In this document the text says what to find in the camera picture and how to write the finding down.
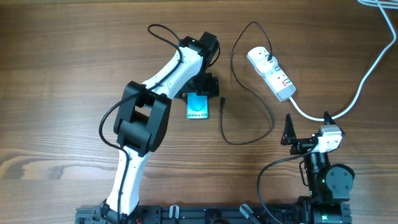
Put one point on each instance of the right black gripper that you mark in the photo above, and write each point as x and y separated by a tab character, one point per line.
290	138

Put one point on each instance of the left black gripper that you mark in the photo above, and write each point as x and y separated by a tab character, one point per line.
211	87

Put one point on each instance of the turquoise screen smartphone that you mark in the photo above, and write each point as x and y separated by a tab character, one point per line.
197	106

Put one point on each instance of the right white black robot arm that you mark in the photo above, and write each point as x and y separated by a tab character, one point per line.
329	184

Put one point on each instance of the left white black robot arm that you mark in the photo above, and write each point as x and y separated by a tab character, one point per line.
143	116

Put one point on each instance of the white USB charger adapter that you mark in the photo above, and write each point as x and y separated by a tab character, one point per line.
264	66

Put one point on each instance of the white power strip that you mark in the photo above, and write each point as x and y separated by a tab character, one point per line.
276	79

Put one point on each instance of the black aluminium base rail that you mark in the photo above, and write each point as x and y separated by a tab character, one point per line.
285	213

